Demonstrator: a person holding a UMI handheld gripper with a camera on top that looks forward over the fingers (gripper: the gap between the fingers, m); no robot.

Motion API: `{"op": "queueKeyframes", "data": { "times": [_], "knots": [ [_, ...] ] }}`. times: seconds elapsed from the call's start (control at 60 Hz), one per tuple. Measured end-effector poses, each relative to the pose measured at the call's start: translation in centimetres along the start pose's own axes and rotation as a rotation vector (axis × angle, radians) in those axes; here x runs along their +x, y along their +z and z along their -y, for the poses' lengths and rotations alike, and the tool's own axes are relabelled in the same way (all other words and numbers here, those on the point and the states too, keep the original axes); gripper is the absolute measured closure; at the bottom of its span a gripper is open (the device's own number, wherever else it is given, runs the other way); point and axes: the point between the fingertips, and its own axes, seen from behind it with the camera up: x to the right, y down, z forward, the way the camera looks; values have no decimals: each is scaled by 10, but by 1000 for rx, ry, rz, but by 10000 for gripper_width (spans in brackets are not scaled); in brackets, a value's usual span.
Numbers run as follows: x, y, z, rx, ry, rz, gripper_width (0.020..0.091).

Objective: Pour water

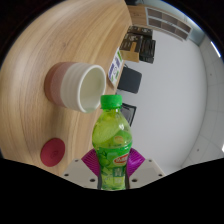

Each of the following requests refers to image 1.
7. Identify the green drink bottle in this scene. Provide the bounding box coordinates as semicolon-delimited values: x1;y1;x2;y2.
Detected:
91;94;133;191

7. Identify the small dark brown box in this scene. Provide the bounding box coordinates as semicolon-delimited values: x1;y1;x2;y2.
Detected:
126;25;154;39

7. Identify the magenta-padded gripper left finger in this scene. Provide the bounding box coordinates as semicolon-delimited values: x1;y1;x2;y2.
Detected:
62;148;101;190

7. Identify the dark printed box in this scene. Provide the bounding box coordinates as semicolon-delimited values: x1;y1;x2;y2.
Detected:
139;39;157;64

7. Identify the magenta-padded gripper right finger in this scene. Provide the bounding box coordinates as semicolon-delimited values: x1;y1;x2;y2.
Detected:
124;148;166;189

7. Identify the flat round red coaster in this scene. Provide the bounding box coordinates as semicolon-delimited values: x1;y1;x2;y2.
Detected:
40;137;66;168

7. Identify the black office chair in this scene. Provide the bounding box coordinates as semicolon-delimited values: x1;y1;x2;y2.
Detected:
117;66;143;95

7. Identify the rectangular ceiling light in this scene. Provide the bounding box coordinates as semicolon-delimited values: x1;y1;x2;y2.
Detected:
209;40;222;58

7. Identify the white and pink cup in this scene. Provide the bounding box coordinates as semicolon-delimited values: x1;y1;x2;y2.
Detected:
44;61;107;114

